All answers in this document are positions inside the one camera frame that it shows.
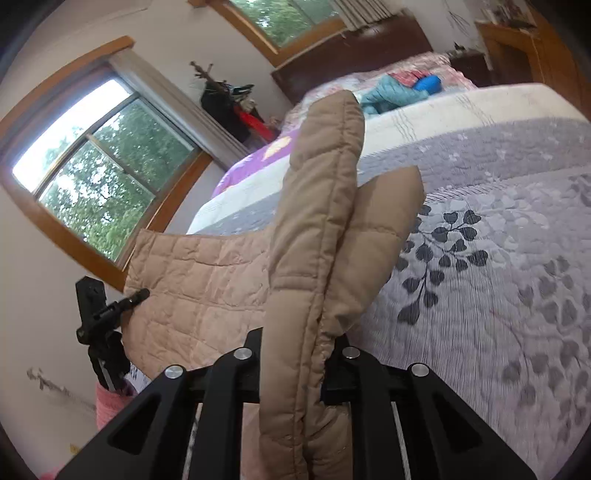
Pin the small wooden framed window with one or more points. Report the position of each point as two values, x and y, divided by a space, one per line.
295 23

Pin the dark wooden nightstand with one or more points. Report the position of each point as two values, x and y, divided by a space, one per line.
471 69

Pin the dark wooden headboard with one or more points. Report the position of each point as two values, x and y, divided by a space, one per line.
351 60

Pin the beige long curtain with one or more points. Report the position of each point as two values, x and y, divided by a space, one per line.
184 110

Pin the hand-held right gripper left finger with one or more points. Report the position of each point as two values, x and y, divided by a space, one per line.
221 415

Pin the dark hanging coat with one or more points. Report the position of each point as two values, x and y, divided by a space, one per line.
221 108

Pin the blue cloth bundle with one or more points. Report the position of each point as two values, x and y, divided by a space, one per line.
427 84

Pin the cream quilted blanket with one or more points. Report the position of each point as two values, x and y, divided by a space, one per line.
461 110

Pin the pink floral blanket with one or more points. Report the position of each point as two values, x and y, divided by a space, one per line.
452 76

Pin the teal quilted garment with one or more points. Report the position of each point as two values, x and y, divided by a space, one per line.
392 94

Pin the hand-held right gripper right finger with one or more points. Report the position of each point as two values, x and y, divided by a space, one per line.
378 415

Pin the grey floral bedspread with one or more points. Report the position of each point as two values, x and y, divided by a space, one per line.
485 286

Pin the beige short curtain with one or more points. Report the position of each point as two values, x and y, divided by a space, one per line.
360 11

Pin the purple printed sheet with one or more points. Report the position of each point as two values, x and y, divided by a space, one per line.
251 164

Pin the large wooden framed window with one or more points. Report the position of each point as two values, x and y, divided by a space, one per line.
92 175

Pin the red hanging garment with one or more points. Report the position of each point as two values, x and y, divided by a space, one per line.
256 124

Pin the beige quilted jacket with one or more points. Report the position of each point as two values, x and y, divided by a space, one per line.
314 258

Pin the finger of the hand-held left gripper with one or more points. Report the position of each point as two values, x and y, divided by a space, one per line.
127 302

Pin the wooden desk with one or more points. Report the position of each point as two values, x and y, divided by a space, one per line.
521 55

